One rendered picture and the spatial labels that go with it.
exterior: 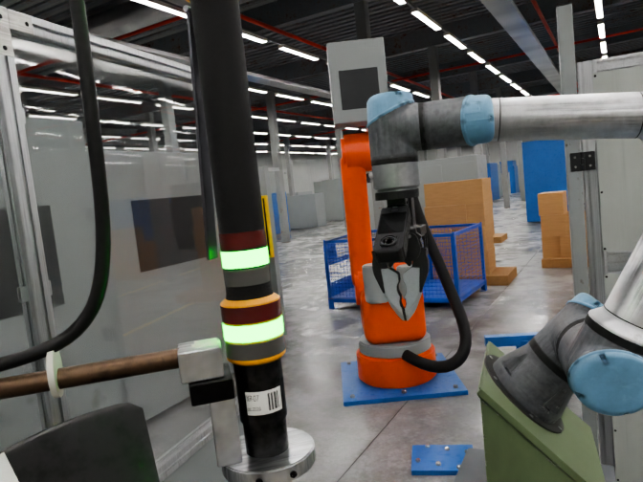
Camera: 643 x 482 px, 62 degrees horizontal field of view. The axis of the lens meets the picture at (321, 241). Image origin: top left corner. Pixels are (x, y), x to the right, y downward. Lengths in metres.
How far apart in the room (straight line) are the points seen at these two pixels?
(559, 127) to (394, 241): 0.36
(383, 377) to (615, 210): 2.68
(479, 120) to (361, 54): 3.53
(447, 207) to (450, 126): 7.59
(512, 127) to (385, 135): 0.24
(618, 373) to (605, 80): 1.40
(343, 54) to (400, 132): 3.51
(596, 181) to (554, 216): 7.44
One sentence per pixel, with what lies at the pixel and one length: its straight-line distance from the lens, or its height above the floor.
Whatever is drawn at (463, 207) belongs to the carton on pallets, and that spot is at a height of 1.19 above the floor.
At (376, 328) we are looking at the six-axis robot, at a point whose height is 0.52.
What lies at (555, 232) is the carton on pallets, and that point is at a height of 0.57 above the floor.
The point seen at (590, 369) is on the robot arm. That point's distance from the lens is 0.92.
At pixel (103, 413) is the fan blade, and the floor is 1.47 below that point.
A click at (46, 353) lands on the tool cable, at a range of 0.40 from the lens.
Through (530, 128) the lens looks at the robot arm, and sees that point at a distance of 0.98.
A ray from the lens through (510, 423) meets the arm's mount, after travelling 1.02.
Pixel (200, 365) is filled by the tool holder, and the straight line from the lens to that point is 0.39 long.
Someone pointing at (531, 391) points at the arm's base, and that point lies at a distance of 1.08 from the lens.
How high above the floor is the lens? 1.64
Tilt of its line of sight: 5 degrees down
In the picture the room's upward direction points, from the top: 6 degrees counter-clockwise
